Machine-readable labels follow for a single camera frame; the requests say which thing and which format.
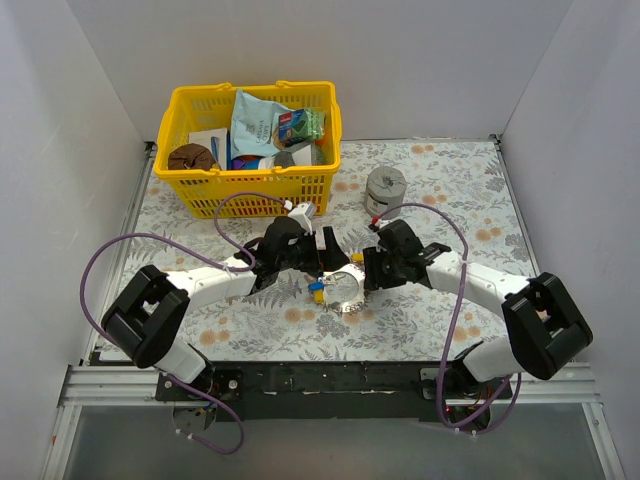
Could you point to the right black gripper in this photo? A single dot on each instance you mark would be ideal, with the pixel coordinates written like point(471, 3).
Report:
point(373, 268)

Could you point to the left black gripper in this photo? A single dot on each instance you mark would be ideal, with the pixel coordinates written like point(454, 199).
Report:
point(316, 251)

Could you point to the blue key tag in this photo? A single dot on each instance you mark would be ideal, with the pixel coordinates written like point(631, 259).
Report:
point(315, 286)

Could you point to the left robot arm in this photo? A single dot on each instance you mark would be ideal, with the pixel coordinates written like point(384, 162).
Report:
point(146, 317)

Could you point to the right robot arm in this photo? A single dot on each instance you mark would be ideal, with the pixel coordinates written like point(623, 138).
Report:
point(545, 328)

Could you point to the floral table mat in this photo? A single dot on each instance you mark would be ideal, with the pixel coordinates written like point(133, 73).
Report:
point(458, 194)

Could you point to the blue green sponge pack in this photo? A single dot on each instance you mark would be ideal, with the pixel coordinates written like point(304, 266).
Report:
point(301, 125)

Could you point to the yellow plastic shopping basket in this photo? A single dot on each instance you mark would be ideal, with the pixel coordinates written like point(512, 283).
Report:
point(204, 107)

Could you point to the light blue chips bag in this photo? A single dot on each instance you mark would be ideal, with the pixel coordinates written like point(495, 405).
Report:
point(254, 126)

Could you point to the white blue box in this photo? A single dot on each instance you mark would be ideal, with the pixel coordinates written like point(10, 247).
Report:
point(217, 141)

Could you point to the brown round pouch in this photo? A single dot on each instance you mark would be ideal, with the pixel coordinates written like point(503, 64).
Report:
point(191, 157)

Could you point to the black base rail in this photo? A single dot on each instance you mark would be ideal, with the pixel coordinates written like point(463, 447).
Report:
point(326, 390)

